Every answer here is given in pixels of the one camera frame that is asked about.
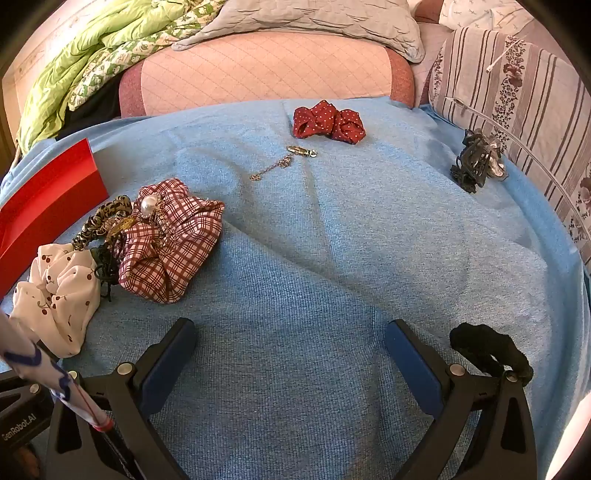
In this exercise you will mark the white cherry print scrunchie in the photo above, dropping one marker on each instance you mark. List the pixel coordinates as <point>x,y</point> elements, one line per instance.
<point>55,300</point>

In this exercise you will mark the blue blanket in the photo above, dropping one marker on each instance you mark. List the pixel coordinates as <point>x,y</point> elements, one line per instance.
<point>300,254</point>

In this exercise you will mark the striped floral pillow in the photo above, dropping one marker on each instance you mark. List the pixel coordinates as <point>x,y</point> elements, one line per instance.
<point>521,92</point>

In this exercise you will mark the grey quilted pillow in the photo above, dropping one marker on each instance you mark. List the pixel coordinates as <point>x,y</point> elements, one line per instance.
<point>323,23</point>

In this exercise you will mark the red polka dot scrunchie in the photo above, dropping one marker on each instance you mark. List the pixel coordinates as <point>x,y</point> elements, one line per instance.
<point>323,120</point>

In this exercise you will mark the white patterned pillow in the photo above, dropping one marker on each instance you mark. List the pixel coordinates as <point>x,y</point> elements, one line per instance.
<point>480,14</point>

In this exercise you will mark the black cloth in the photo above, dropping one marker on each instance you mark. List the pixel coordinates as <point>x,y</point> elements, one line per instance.
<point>97,108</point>

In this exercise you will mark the red plaid scrunchie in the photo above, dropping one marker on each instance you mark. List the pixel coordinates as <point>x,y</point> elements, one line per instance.
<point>171,254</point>

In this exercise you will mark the red box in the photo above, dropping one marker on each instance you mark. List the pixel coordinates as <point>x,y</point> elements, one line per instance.
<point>41,194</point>

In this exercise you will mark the green quilt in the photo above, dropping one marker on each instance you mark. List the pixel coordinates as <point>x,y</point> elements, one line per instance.
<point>92,41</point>

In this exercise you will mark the pink quilted cushion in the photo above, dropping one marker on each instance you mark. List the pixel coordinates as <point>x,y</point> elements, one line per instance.
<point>263,69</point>

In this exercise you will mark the black hair clip silver flower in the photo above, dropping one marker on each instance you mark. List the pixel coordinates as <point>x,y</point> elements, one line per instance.
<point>473,161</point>

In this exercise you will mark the round gold pendant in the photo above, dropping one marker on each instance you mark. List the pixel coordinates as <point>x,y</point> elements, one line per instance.
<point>121,228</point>

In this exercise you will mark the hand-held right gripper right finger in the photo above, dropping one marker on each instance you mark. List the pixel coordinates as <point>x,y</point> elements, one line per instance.
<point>411,369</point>

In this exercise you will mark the black scrunchie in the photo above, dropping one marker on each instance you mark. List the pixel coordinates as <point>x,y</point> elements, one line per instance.
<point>480,341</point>

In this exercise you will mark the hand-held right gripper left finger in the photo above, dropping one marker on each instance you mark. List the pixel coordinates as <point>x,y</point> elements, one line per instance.
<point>162,376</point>

